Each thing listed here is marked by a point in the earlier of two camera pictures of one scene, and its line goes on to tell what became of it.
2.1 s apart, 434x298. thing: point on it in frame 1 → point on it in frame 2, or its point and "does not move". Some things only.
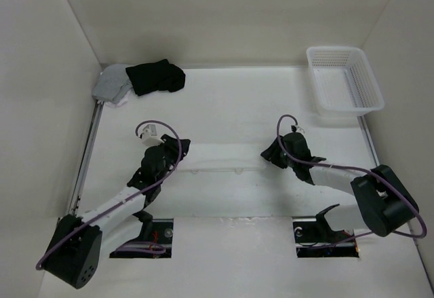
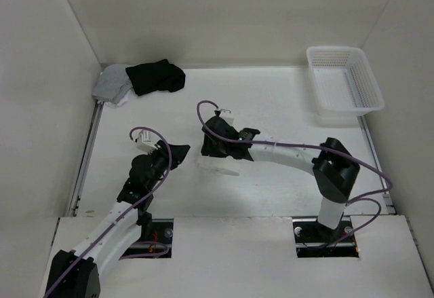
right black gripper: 271,154 → 208,148
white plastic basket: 343,82 does not move
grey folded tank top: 112,83 does not move
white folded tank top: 122,102 does not move
